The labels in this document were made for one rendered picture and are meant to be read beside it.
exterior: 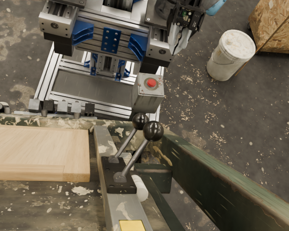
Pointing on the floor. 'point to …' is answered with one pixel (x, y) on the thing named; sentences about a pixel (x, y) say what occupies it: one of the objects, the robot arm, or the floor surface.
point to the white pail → (230, 54)
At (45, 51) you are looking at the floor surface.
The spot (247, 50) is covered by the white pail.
